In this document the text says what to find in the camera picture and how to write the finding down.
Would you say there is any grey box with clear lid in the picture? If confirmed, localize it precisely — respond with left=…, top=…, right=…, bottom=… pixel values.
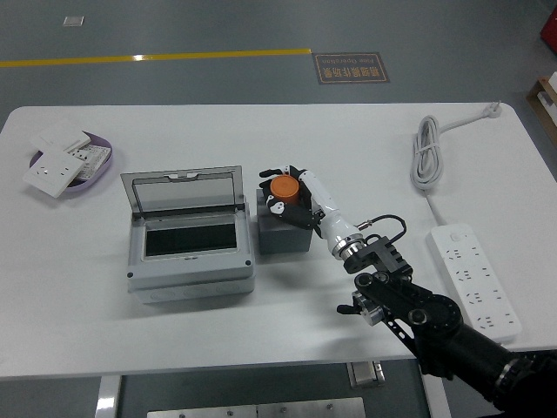
left=119, top=164, right=256, bottom=305

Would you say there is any grey table bracket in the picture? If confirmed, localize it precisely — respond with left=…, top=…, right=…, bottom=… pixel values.
left=346, top=360, right=387, bottom=388

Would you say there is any orange cylinder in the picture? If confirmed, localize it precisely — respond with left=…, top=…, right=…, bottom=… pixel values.
left=268, top=174, right=302, bottom=206

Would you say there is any white printed socket panel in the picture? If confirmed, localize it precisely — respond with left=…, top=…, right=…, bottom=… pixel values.
left=64, top=144, right=112, bottom=183

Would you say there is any white power cable with plug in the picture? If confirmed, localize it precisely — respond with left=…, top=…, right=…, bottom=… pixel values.
left=410, top=100, right=506, bottom=227

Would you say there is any purple tray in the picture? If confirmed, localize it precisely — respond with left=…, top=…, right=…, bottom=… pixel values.
left=28, top=131, right=116, bottom=200

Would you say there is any brown floor sign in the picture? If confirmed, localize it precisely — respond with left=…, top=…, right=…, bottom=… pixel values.
left=312, top=51, right=392, bottom=86

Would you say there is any white switch panel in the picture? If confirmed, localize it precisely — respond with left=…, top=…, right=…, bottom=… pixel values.
left=30, top=118, right=92, bottom=153

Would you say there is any metal base plate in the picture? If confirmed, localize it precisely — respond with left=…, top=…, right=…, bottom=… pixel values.
left=146, top=396, right=366, bottom=418

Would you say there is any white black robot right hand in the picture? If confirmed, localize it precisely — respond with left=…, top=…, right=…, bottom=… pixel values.
left=259, top=164, right=357, bottom=254

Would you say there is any grey cube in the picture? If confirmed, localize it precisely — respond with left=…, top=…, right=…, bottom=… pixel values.
left=255, top=186, right=314, bottom=255

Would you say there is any wooden crate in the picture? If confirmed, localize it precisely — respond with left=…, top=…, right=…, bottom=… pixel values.
left=525, top=73, right=557, bottom=127

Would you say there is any red box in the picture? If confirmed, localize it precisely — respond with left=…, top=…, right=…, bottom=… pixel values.
left=539, top=7, right=557, bottom=48

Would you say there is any white table leg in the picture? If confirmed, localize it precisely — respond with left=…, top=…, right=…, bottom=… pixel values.
left=420, top=369, right=453, bottom=418
left=93, top=374, right=122, bottom=418

